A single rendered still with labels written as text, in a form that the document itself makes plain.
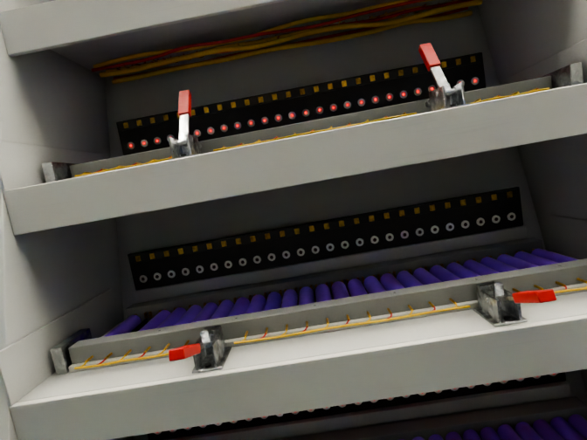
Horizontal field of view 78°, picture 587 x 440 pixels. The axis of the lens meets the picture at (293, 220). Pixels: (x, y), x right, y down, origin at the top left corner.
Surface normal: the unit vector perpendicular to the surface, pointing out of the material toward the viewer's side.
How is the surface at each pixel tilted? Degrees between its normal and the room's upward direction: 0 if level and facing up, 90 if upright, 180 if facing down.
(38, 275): 90
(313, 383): 105
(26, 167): 90
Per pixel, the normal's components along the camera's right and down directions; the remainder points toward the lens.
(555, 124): -0.03, 0.11
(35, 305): 0.98, -0.17
